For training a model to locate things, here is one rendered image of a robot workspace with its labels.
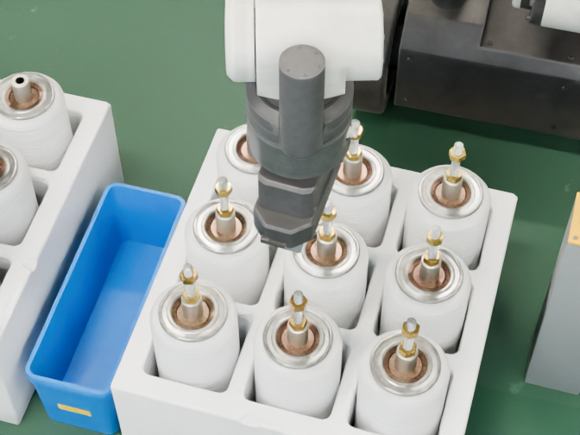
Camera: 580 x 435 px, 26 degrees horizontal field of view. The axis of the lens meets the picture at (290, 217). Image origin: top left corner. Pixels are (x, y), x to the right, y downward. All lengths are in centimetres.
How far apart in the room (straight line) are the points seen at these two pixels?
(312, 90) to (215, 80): 99
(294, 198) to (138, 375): 42
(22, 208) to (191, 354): 31
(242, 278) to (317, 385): 17
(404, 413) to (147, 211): 51
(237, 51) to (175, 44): 102
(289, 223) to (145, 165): 75
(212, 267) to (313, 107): 51
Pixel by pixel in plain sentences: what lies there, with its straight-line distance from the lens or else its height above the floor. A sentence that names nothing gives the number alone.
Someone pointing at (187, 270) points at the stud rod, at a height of 34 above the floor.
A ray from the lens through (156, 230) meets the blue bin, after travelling 169.
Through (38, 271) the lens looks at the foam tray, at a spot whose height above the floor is 16.
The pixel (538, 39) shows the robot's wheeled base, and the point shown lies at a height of 19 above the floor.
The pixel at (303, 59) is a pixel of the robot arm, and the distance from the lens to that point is 93.
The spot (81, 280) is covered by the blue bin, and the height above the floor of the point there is 8.
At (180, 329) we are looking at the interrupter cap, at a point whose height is 25.
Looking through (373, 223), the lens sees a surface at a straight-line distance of 150.
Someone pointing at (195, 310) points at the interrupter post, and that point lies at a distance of 135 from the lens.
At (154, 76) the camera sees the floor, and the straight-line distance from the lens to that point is 193.
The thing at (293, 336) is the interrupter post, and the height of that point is 27.
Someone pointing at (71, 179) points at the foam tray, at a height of 18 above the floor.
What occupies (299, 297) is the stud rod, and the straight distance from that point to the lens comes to 127.
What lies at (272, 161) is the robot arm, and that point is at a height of 60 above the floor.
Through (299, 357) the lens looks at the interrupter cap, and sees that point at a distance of 134.
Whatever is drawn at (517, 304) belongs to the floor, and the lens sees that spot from 170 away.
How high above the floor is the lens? 142
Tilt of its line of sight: 54 degrees down
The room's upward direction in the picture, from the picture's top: straight up
